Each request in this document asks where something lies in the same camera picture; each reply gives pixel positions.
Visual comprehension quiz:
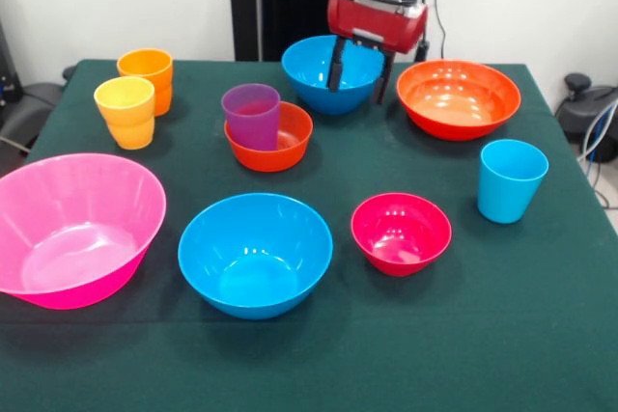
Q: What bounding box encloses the dark green tablecloth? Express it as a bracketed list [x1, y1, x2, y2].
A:
[0, 58, 618, 412]

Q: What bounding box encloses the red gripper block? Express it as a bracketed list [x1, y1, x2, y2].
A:
[326, 0, 430, 105]

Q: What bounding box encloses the black equipment box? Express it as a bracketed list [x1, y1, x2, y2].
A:
[0, 20, 21, 104]

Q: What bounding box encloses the blue and white cable bundle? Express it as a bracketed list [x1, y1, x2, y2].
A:
[576, 98, 618, 213]

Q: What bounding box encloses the small orange-red plastic bowl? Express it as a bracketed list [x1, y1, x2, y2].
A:
[223, 100, 314, 174]

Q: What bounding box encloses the orange plastic cup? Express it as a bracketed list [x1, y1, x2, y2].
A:
[116, 47, 174, 117]

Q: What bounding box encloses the large pink plastic bowl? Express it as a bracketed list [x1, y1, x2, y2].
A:
[0, 152, 168, 311]

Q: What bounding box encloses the yellow plastic cup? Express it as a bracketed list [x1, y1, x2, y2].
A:
[93, 75, 156, 151]

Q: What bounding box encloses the small crimson plastic bowl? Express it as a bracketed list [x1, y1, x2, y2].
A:
[350, 192, 453, 278]

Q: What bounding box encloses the purple plastic cup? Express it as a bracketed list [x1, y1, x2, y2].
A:
[220, 83, 282, 151]

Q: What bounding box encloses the light blue plastic cup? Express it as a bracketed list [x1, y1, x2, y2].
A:
[477, 139, 549, 225]

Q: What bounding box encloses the large orange-red plastic bowl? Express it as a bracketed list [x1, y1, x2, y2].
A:
[396, 59, 522, 142]

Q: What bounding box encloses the blue plastic bowl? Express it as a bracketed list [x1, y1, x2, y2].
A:
[281, 35, 387, 117]
[177, 192, 334, 320]

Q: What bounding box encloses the black stand base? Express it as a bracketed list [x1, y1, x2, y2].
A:
[554, 72, 618, 163]
[0, 66, 76, 152]

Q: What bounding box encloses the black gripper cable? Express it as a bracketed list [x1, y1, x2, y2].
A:
[417, 0, 448, 64]

